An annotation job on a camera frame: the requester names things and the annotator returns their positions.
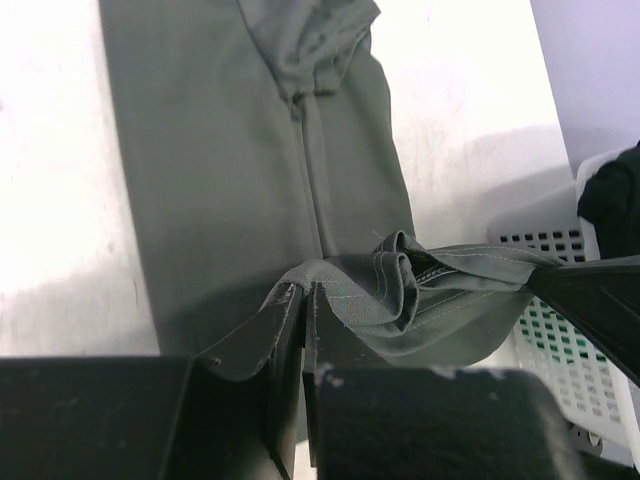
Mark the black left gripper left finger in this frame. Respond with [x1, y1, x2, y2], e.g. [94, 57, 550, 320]
[1, 283, 304, 479]

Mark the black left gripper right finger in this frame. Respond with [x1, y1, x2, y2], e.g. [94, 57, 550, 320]
[305, 288, 600, 479]

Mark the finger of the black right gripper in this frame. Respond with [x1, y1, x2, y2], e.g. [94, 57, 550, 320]
[526, 256, 639, 384]

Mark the grey t shirt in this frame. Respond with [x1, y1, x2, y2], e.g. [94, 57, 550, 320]
[100, 1, 570, 366]

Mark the black t shirt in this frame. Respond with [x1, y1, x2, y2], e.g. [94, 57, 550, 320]
[577, 144, 639, 259]

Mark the white perforated plastic basket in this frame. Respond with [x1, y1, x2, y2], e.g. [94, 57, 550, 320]
[488, 153, 639, 465]

